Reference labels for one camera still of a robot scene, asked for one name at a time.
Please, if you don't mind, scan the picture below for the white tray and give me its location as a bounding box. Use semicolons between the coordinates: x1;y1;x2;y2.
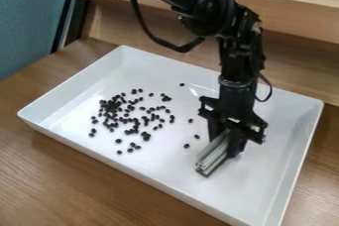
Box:
17;45;326;226

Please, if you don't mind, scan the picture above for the pile of black bits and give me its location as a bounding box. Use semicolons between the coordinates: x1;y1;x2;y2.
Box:
87;82;203;156

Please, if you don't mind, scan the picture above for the silver metal bar tool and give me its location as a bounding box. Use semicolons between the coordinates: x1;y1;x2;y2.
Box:
193;126;240;178

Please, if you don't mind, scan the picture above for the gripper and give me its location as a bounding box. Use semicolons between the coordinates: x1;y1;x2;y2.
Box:
195;76;271;160

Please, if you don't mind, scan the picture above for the black cable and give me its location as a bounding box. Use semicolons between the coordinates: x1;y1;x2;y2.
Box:
120;0;207;54

